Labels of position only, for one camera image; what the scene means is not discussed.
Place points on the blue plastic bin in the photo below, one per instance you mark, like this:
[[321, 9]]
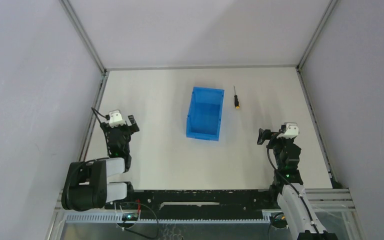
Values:
[[205, 114]]

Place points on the black mounting rail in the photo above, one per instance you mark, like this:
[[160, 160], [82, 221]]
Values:
[[245, 204]]

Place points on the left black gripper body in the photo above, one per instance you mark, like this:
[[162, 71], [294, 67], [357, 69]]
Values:
[[120, 129]]

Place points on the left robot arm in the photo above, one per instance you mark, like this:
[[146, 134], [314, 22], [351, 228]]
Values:
[[86, 186]]

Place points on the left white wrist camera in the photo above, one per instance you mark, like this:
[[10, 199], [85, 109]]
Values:
[[115, 119]]

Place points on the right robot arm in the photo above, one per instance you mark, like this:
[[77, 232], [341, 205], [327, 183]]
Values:
[[287, 186]]

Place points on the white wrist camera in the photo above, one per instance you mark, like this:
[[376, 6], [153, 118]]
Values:
[[288, 130], [115, 119]]

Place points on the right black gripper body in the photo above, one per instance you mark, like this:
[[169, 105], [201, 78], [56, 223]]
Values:
[[277, 145]]

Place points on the black orange screwdriver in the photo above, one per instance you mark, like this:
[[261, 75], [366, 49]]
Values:
[[236, 99]]

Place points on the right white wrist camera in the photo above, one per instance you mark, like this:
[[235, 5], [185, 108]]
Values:
[[288, 130]]

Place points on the small green circuit board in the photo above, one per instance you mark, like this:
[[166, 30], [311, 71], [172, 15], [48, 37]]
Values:
[[129, 217]]

